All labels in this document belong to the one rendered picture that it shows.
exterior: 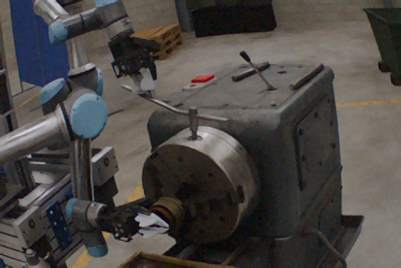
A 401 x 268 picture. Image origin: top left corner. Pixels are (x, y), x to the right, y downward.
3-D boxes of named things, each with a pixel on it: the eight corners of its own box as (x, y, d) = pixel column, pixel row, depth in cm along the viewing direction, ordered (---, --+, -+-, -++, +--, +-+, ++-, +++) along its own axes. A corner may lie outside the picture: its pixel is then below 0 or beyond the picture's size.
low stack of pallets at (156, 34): (142, 51, 1052) (138, 30, 1038) (185, 44, 1028) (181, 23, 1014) (117, 68, 939) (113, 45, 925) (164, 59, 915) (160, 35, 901)
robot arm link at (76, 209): (83, 216, 165) (75, 192, 162) (107, 222, 159) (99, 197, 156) (69, 226, 159) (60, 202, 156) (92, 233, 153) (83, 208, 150)
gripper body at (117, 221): (131, 244, 143) (99, 235, 149) (149, 230, 149) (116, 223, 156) (122, 219, 140) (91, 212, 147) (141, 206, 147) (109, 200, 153)
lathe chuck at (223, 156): (163, 215, 177) (155, 121, 164) (252, 240, 162) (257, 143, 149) (146, 227, 170) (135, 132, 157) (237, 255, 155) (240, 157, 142)
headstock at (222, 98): (247, 156, 235) (229, 62, 222) (347, 159, 208) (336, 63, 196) (162, 226, 189) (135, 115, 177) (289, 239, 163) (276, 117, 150)
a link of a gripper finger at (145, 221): (157, 235, 138) (130, 229, 143) (171, 225, 142) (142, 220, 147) (154, 225, 137) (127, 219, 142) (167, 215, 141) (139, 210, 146)
